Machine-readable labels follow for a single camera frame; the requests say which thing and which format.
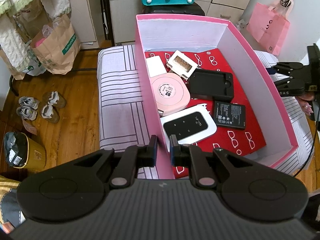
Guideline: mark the grey white sneaker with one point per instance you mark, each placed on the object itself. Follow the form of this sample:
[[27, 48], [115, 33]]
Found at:
[[26, 113], [29, 102]]

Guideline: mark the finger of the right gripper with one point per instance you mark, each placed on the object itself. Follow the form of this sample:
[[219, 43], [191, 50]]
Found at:
[[290, 87], [284, 68]]

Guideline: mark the black battery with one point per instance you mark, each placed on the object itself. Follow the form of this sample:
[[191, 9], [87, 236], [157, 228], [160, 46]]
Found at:
[[229, 115]]

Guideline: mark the brown white slipper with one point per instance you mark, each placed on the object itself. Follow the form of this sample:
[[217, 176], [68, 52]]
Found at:
[[49, 113], [54, 99]]

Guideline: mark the black battery charger cradle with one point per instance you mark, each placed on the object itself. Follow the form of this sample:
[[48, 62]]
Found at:
[[212, 84]]

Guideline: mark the cream knitted cardigan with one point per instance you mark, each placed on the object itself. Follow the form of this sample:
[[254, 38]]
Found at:
[[18, 16]]

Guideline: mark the pink cardboard box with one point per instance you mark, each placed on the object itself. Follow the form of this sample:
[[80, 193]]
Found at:
[[191, 32]]

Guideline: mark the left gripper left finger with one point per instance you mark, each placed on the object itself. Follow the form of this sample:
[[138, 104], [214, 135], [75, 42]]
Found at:
[[130, 161]]

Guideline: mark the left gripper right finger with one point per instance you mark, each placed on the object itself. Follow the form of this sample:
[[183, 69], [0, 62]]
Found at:
[[195, 160]]

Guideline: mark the cream hair claw clip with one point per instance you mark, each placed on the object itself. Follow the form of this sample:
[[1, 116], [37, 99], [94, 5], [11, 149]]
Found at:
[[181, 65]]

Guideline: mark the brown paper bag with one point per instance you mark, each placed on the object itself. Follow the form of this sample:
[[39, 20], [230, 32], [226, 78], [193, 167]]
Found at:
[[57, 45]]

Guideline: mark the person's right hand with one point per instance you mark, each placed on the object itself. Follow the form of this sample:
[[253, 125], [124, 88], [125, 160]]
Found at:
[[305, 102]]

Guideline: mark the yellow waste bin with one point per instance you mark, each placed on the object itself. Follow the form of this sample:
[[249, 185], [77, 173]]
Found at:
[[22, 152]]

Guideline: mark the red printed paper bag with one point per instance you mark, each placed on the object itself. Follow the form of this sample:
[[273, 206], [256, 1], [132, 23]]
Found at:
[[239, 141]]

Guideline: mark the white charger cube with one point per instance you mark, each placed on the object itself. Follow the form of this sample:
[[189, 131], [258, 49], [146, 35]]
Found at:
[[155, 65]]

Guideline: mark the black clothes rack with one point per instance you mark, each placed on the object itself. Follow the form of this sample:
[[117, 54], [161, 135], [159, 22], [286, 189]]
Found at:
[[107, 20]]

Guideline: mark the pink round label printer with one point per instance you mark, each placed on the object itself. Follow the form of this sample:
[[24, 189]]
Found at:
[[171, 93]]

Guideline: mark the black suitcase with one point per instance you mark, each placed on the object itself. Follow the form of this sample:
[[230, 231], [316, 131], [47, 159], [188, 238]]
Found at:
[[190, 9]]

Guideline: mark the pink shopping bag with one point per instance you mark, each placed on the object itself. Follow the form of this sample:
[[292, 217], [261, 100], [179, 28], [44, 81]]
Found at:
[[269, 25]]

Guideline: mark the beige wardrobe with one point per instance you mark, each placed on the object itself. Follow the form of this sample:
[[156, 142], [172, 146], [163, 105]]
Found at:
[[99, 22]]

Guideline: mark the white black wifi router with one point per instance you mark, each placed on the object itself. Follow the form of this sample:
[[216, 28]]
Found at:
[[190, 125]]

